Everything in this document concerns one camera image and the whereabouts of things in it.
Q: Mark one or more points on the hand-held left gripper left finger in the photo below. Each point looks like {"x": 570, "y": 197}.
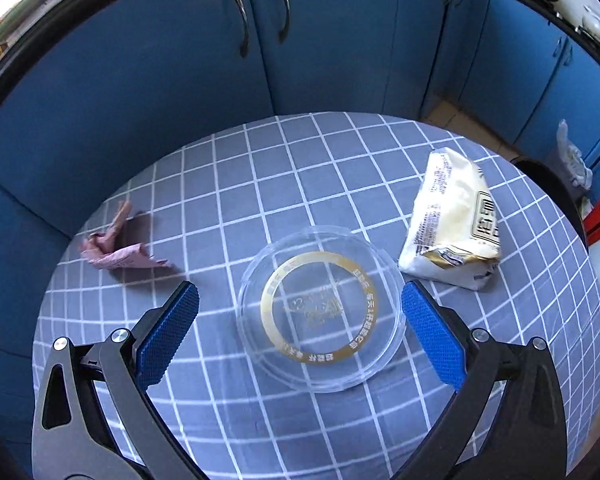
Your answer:
{"x": 167, "y": 330}

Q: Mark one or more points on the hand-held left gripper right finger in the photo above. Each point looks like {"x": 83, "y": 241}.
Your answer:
{"x": 432, "y": 335}

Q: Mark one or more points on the clear plastic lid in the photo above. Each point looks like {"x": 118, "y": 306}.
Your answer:
{"x": 320, "y": 310}

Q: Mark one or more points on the crumpled pink wrapper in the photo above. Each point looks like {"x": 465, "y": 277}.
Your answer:
{"x": 120, "y": 257}

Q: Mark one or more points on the white and yellow bread bag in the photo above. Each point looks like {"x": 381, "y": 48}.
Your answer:
{"x": 445, "y": 220}

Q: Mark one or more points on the clear plastic bin liner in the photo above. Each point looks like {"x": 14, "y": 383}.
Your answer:
{"x": 572, "y": 160}

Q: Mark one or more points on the blue kitchen cabinets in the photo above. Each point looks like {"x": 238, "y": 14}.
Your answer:
{"x": 130, "y": 85}

